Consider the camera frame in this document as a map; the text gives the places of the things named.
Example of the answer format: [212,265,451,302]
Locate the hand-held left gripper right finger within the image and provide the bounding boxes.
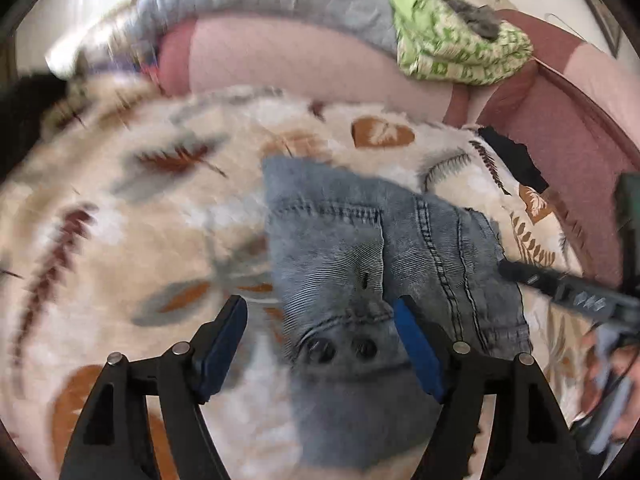
[392,295,583,480]

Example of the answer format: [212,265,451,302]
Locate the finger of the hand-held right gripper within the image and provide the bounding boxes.
[497,257,626,328]

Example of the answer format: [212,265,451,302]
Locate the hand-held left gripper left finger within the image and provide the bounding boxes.
[59,295,249,480]

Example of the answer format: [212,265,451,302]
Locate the blue denim pants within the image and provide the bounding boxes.
[262,155,533,471]

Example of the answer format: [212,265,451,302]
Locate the person's right hand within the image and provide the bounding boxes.
[581,330,640,443]

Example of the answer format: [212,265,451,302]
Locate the small black cloth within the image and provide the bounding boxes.
[477,126,548,193]

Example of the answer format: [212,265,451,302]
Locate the cream leaf-printed blanket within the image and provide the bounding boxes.
[0,72,596,480]

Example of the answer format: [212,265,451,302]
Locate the green patterned cloth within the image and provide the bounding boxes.
[362,0,535,86]

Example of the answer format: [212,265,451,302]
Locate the grey fuzzy cloth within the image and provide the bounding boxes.
[432,0,502,41]

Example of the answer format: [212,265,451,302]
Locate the colourful printed item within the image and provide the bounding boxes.
[135,55,167,92]

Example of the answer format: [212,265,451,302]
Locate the pink sofa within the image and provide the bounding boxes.
[155,7,640,291]

